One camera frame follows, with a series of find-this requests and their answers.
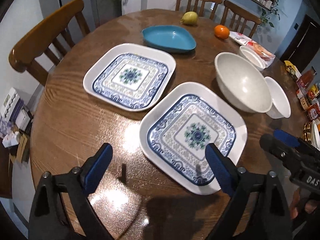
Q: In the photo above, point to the medium white bowl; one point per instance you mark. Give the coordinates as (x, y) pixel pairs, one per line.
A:
(280, 103)

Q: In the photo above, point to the blue patterned square plate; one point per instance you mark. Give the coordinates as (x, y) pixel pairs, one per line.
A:
(175, 133)
(130, 76)

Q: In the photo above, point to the orange tangerine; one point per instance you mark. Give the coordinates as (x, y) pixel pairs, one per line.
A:
(221, 32)

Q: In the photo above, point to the person's right hand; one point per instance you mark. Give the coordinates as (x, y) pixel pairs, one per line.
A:
(303, 200)

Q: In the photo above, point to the yellow snack packet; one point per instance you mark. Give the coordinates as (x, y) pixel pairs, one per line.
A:
(292, 70)

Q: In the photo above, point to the blue teardrop dish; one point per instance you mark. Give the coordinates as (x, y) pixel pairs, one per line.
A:
(169, 38)

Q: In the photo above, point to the small white bowl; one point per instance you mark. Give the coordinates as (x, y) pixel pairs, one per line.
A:
(252, 57)

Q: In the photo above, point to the large speckled white bowl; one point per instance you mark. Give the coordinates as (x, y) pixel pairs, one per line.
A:
(242, 84)

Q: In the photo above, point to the stack of books and boxes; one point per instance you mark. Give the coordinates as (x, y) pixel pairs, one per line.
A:
(16, 124)

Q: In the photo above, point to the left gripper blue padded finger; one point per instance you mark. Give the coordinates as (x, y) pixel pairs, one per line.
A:
(279, 144)

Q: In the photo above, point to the plastic snack bag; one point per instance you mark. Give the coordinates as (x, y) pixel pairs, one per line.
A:
(243, 40)

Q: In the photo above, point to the green pear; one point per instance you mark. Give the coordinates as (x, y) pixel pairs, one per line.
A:
(189, 18)

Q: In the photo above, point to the white plate on trivet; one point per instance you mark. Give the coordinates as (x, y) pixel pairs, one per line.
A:
(315, 139)

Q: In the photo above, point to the red sauce bottle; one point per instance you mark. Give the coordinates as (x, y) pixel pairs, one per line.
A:
(304, 81)

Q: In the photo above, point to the hanging green vine plant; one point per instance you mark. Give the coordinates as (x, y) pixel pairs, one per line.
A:
(268, 15)

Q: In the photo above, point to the beaded wooden trivet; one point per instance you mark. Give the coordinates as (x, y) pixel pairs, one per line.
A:
(307, 131)

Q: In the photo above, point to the dark doorway door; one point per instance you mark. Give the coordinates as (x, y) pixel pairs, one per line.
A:
(304, 45)

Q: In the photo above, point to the wooden chair back right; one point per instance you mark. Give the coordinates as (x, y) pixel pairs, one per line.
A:
(239, 19)

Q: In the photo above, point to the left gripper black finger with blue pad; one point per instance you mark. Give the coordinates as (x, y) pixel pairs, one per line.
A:
(48, 217)
(270, 217)

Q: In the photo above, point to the red label sauce jar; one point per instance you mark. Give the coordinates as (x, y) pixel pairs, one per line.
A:
(313, 112)

